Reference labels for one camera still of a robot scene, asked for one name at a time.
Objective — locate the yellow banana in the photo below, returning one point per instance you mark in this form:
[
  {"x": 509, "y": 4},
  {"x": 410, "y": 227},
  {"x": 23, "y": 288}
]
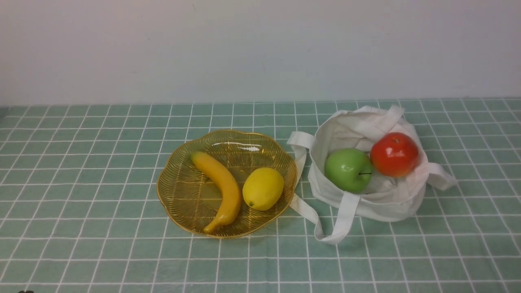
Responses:
[{"x": 231, "y": 195}]

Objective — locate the red apple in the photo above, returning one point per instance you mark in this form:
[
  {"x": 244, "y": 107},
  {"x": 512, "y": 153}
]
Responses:
[{"x": 395, "y": 155}]

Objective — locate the white cloth bag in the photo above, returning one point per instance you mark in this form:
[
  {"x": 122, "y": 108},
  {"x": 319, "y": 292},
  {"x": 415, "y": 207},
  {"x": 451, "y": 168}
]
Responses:
[{"x": 385, "y": 198}]

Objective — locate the green checkered tablecloth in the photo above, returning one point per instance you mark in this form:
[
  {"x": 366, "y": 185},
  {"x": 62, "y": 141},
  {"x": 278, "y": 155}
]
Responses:
[{"x": 80, "y": 214}]

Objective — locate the green apple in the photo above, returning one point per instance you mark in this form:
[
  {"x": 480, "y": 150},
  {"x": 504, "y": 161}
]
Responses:
[{"x": 349, "y": 169}]

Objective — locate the yellow lemon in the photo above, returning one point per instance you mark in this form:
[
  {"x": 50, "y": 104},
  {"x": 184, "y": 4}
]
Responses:
[{"x": 263, "y": 188}]

